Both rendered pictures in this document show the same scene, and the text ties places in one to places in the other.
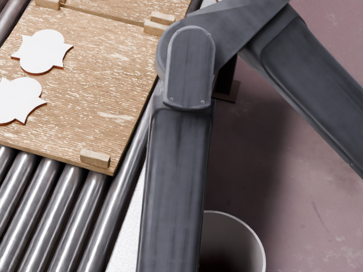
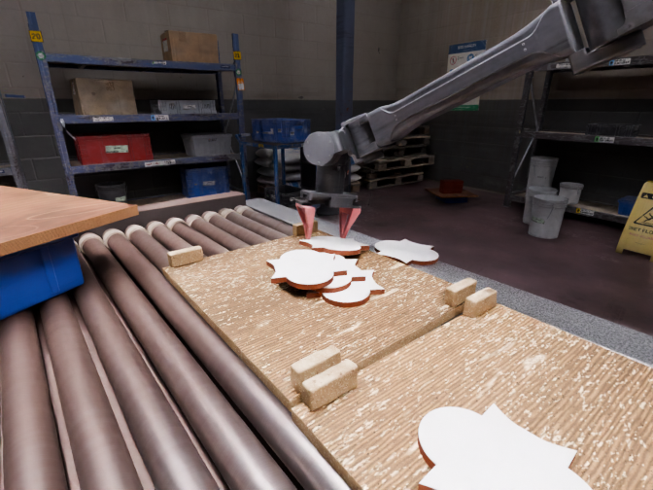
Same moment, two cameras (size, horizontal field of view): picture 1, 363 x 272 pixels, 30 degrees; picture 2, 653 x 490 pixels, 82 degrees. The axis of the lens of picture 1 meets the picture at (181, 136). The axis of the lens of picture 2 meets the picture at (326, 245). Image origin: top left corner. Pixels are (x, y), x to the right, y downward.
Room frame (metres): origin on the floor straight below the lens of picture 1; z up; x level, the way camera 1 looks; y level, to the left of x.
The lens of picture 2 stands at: (1.01, 0.57, 1.21)
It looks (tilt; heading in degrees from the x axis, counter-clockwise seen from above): 21 degrees down; 311
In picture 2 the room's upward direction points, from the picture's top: straight up
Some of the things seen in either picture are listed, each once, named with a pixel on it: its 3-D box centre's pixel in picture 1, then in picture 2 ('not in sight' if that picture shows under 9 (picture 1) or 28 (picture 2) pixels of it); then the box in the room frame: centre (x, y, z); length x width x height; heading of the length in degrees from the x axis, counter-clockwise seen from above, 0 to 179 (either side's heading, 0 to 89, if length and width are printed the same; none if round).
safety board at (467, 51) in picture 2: not in sight; (463, 77); (3.40, -5.18, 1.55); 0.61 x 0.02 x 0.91; 167
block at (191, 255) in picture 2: not in sight; (186, 257); (1.62, 0.27, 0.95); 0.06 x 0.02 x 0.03; 80
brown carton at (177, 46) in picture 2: not in sight; (189, 50); (5.07, -1.87, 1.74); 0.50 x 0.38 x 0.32; 77
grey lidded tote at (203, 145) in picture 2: not in sight; (207, 144); (5.05, -1.94, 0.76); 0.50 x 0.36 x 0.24; 83
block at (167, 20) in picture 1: (162, 20); (461, 292); (1.19, 0.07, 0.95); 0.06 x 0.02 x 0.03; 80
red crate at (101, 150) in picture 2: not in sight; (113, 147); (5.31, -0.99, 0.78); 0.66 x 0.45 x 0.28; 77
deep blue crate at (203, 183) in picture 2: not in sight; (204, 180); (5.11, -1.88, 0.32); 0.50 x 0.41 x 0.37; 73
